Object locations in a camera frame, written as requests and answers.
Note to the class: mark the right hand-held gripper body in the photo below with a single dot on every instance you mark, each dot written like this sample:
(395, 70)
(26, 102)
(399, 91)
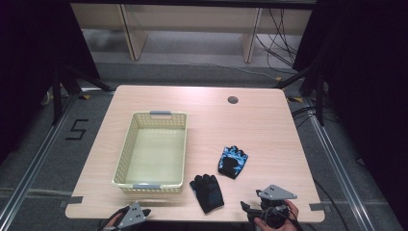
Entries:
(276, 193)

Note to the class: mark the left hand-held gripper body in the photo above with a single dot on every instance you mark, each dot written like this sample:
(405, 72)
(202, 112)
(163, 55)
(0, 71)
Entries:
(132, 216)

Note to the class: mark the blue patterned fingerless glove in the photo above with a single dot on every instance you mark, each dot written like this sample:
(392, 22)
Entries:
(232, 163)

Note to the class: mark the black fingerless glove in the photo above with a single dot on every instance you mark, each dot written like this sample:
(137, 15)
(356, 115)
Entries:
(208, 194)

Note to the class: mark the yellow plastic basket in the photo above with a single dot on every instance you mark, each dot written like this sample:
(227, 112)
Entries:
(154, 154)

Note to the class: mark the person's left hand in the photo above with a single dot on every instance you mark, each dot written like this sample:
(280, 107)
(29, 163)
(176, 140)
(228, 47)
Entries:
(113, 222)

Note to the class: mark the person's right hand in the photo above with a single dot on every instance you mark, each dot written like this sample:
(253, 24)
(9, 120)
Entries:
(291, 221)

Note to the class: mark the grey tape piece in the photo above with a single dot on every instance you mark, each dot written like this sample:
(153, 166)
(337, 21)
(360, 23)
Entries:
(317, 207)
(74, 200)

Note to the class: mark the yellow black tape piece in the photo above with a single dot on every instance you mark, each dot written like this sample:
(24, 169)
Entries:
(295, 99)
(84, 96)

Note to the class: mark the grey table grommet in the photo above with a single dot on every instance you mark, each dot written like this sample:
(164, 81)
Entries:
(233, 99)

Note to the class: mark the black metal stand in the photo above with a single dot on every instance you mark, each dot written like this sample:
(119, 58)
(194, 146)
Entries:
(312, 86)
(64, 86)

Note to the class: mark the dark curtain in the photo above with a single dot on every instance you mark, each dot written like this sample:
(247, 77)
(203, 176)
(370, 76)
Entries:
(29, 64)
(369, 80)

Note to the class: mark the light wooden shelf unit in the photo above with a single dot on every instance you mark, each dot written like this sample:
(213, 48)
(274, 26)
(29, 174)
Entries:
(192, 19)

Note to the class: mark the aluminium floor rail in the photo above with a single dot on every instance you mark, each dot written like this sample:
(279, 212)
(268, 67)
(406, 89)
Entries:
(340, 166)
(35, 163)

